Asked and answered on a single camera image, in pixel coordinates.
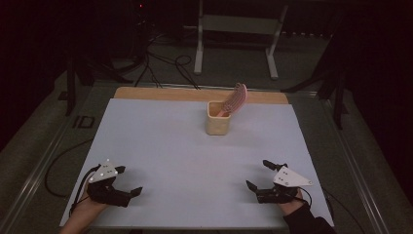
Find black floor cables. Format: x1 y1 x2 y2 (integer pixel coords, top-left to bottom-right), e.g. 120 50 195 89
133 30 202 91

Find wooden table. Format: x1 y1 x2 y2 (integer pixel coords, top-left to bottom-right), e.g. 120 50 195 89
113 86 289 105

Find white metal stand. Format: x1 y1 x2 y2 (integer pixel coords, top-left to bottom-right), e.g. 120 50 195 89
193 0 289 81

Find person's right hand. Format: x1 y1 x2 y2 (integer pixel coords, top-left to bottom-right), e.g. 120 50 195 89
278 189 305 216

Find pink hairbrush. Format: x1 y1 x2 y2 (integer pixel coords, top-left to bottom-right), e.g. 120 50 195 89
216 82 249 118

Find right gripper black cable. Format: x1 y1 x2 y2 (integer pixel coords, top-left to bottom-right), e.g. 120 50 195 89
297 186 367 234

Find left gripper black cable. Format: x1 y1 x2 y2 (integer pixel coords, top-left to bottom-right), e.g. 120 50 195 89
44 138 102 217

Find person's left hand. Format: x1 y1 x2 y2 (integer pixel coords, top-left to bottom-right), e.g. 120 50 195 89
68 189 110 226

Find cream square cup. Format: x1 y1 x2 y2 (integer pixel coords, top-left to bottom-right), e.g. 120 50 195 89
206 100 232 137

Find white table mat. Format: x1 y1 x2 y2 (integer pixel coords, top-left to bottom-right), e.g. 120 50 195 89
58 97 335 230

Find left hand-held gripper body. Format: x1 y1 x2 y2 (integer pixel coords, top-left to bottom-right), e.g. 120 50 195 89
85 158 132 209

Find metal floor rail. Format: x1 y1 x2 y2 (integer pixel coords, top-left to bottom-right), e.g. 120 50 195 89
319 97 393 234
0 111 77 234

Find black stand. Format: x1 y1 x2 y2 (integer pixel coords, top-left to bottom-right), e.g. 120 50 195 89
281 33 350 131
62 48 134 117

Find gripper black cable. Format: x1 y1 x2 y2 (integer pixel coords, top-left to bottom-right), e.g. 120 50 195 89
297 186 367 234
44 138 102 217

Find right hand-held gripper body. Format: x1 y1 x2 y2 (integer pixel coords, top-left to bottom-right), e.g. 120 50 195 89
255 164 315 205

